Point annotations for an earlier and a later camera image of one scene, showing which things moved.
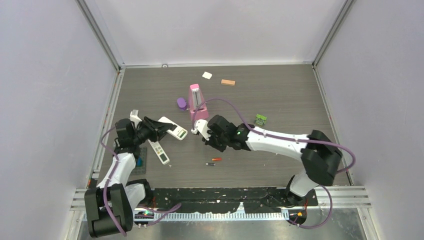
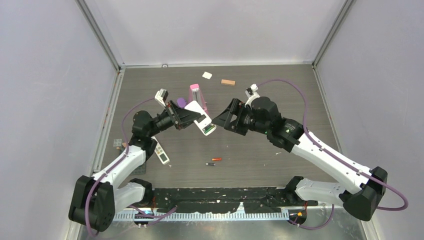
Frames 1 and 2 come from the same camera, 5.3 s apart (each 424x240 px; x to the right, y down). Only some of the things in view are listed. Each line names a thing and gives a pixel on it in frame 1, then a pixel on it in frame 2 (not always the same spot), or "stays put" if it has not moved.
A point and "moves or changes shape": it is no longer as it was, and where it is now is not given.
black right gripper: x=210 y=142 to x=237 y=107
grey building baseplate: x=141 y=169 stays put
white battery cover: x=207 y=75 stays put
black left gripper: x=157 y=130 to x=182 y=117
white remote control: x=179 y=132 moves or changes shape
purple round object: x=182 y=104 stays put
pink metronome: x=196 y=98 stays put
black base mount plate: x=224 y=200 stays put
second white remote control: x=159 y=152 stays put
